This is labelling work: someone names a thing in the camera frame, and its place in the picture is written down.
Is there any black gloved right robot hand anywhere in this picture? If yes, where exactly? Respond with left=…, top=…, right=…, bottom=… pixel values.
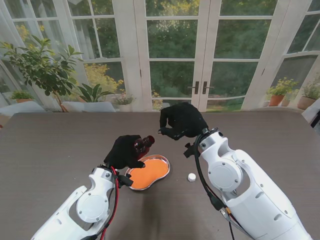
left=157, top=101, right=210, bottom=141

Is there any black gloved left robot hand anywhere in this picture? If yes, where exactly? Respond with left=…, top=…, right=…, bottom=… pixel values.
left=103, top=134, right=147, bottom=171

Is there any red transparent sample bottle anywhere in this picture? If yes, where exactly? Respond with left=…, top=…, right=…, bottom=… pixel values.
left=133, top=135, right=156, bottom=161

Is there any kidney steel tray orange liner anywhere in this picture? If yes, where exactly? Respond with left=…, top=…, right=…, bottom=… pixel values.
left=124, top=154, right=171, bottom=192

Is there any printed garden window backdrop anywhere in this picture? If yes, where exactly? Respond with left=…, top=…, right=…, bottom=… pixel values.
left=0, top=0, right=320, bottom=113

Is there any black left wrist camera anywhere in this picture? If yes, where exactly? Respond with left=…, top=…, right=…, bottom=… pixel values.
left=117, top=174, right=133, bottom=189

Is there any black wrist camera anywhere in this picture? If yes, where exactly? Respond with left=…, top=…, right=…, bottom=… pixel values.
left=117, top=174, right=133, bottom=189
left=183, top=142, right=196, bottom=159

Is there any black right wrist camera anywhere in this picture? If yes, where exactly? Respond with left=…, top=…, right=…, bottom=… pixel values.
left=183, top=142, right=196, bottom=159

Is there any red cable on left arm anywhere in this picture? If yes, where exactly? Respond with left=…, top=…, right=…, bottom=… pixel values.
left=98, top=166, right=120, bottom=240

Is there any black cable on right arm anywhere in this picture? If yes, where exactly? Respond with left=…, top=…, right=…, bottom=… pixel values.
left=194, top=136, right=236, bottom=240

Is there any white panel with black frame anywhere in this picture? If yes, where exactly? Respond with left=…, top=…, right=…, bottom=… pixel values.
left=301, top=98, right=320, bottom=129

